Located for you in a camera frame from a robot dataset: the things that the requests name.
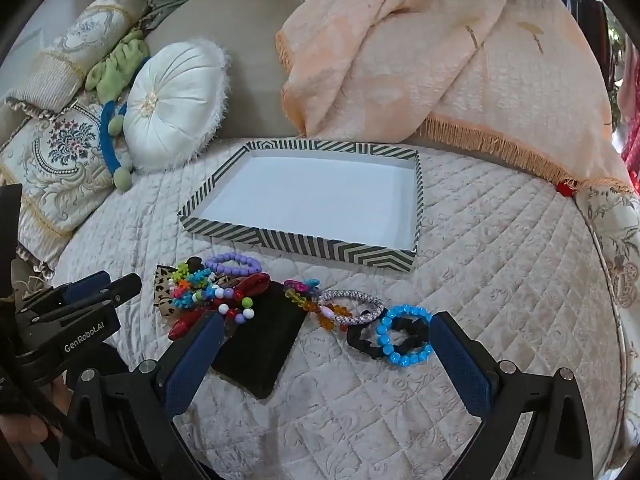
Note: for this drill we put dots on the red tassel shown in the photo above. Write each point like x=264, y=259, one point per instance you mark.
x=566, y=187

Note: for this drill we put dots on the floral embroidered square cushion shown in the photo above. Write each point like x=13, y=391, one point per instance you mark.
x=55, y=160

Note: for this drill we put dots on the person's left hand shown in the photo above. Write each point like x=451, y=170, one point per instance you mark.
x=22, y=432

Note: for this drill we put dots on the floral embroidered bolster cushion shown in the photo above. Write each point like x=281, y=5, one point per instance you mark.
x=75, y=45

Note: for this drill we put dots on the hanging clothes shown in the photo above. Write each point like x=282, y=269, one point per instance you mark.
x=595, y=20

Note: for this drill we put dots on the blue plush tube toy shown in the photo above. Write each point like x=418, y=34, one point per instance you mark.
x=106, y=145

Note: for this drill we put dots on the dark brown claw clip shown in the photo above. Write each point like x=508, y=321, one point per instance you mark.
x=194, y=262

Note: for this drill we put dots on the peach fringed blanket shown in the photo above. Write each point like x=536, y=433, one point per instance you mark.
x=400, y=60

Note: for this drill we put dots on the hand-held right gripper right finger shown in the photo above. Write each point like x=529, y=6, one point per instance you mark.
x=460, y=365

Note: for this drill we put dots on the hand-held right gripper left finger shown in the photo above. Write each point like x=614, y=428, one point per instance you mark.
x=196, y=362

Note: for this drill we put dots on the striped cardboard box tray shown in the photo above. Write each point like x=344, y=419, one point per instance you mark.
x=310, y=195

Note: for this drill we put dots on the black scrunchie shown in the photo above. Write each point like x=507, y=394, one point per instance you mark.
x=360, y=340

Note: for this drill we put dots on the red hair bow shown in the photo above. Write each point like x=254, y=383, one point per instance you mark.
x=252, y=285

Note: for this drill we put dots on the cream quilted bed cover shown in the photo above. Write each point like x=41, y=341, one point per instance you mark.
x=475, y=260

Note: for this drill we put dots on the white round satin pillow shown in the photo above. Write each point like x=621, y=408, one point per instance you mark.
x=170, y=105

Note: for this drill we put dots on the cream floral bedspread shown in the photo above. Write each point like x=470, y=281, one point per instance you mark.
x=615, y=250

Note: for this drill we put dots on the green plush toy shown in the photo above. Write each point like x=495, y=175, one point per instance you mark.
x=117, y=67

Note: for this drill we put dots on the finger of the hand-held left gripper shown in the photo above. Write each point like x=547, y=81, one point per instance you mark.
x=85, y=284
x=122, y=286

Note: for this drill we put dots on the leopard print hair bow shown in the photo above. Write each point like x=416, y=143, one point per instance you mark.
x=164, y=280

